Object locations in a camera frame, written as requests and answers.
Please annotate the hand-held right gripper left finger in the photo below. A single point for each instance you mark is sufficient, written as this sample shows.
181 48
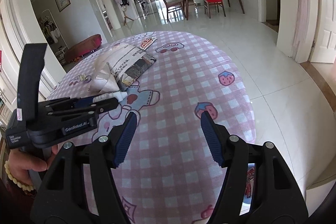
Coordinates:
126 140

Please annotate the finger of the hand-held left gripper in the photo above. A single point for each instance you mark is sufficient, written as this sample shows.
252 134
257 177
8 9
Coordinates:
105 106
84 102

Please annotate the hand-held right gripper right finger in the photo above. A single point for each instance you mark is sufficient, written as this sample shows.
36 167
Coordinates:
212 140

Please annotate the white tube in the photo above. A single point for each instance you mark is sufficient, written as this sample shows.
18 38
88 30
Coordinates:
113 95

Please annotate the red snack packet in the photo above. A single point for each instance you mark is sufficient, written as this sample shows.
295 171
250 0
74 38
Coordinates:
250 182

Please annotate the white and blue basin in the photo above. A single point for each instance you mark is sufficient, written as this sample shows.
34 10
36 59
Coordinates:
248 207

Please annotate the person's left hand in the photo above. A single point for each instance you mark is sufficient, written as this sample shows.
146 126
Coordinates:
31 163

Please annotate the orange slippers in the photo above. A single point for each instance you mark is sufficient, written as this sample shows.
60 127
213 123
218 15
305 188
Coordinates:
77 60

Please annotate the folded newspaper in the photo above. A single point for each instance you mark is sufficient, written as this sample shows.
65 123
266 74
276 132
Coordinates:
128 58

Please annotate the pink checked tablecloth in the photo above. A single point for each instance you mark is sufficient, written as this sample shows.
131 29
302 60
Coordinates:
178 98

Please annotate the red upholstered bench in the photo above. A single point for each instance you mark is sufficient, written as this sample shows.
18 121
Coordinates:
84 47

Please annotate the red pill blister pack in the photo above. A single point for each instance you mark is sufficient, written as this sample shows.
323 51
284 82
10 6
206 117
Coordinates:
147 43

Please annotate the white clothes rack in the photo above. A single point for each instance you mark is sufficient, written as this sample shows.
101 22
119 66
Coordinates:
52 30

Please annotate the small framed picture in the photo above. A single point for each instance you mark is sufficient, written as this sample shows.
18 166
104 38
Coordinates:
62 0

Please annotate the bare wooden chair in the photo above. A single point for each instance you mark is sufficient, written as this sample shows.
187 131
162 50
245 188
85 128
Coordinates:
173 5

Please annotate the pink lace curtain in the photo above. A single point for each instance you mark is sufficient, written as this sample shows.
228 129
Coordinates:
304 17

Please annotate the white panel door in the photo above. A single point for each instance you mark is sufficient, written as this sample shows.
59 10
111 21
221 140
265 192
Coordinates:
326 17

